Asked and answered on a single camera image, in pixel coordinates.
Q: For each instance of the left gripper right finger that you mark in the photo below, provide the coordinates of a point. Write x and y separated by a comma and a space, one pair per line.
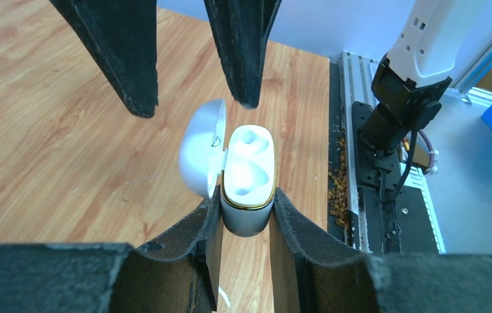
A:
312, 271

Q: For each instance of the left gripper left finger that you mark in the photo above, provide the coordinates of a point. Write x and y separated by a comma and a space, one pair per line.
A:
177, 271

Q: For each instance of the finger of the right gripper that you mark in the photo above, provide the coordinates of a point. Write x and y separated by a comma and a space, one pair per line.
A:
241, 31
120, 35

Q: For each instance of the white earbud charging case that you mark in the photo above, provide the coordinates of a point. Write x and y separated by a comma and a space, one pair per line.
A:
244, 169

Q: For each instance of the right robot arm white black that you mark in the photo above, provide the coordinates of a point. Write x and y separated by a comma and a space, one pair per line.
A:
410, 79

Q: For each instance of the white plastic scrap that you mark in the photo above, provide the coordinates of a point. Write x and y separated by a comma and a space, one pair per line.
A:
224, 296

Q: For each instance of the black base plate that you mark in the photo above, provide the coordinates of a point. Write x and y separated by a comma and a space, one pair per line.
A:
387, 210

